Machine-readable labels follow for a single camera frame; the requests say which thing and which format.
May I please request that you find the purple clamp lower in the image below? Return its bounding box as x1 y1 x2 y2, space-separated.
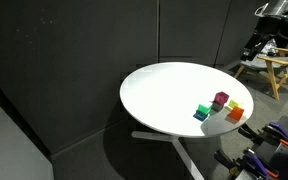
214 148 280 180

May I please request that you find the orange block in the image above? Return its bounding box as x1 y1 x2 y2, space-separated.
229 106 244 121

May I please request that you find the wooden chair with grey seat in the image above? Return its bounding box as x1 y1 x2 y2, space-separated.
234 48 288 100

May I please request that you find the round white table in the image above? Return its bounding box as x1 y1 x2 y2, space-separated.
120 62 254 180

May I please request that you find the green block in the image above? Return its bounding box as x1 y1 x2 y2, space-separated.
197 104 211 115

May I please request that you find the magenta block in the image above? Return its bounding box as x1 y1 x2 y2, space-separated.
214 91 229 105

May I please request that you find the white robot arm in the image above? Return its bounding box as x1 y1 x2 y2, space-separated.
241 0 288 61

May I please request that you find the yellow-green block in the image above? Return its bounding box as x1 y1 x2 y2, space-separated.
228 100 242 109

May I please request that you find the blue block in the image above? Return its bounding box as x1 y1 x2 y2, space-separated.
193 111 207 121

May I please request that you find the grey block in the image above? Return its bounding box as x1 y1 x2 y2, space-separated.
212 102 223 112

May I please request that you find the purple clamp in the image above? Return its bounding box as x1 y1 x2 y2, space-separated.
214 148 280 180
238 122 288 147

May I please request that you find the purple clamp upper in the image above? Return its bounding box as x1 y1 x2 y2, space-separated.
238 122 288 147

